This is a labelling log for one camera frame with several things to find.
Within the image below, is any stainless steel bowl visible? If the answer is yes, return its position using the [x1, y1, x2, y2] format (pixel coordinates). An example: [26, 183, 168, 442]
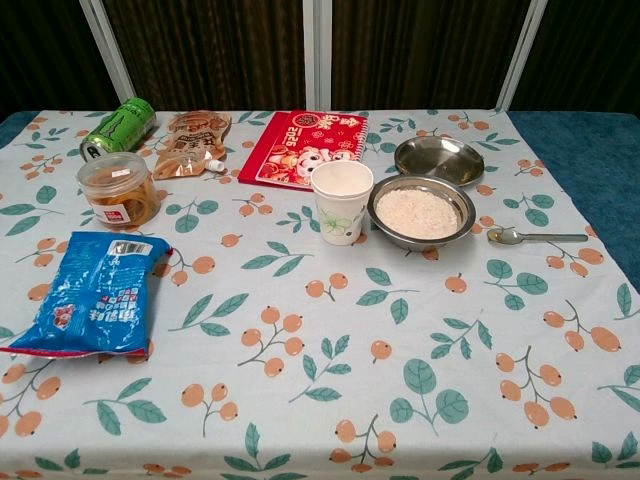
[367, 174, 476, 253]

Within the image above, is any white floral paper cup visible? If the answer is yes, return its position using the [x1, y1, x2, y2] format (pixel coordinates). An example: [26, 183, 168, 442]
[310, 160, 375, 246]

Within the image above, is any red spiral calendar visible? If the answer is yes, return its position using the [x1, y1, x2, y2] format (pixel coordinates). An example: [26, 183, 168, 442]
[237, 109, 370, 193]

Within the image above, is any brown spout pouch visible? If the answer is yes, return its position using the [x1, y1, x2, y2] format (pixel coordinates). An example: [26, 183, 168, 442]
[151, 110, 233, 181]

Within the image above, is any stainless steel plate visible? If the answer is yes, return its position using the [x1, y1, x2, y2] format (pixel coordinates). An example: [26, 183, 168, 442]
[393, 136, 486, 188]

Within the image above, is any dark brown curtain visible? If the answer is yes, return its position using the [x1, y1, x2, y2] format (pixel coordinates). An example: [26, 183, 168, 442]
[0, 0, 640, 124]

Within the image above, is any floral fruit print tablecloth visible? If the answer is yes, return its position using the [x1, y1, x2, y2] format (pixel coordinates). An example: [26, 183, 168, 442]
[0, 108, 640, 480]

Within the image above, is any clear jar of rubber bands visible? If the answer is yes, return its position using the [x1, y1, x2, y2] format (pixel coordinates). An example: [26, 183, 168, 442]
[75, 152, 162, 231]

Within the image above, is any metal spoon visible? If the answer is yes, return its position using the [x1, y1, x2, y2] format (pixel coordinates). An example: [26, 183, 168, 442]
[487, 228, 590, 248]

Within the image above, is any white frame post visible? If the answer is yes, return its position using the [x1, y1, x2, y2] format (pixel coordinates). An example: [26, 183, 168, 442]
[302, 0, 335, 112]
[78, 0, 137, 112]
[491, 0, 546, 112]

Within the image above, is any blue snack bag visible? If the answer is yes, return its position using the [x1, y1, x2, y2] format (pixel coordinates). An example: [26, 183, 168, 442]
[0, 230, 174, 360]

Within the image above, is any green drink can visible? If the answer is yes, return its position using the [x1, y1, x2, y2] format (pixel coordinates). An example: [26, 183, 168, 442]
[79, 97, 158, 164]

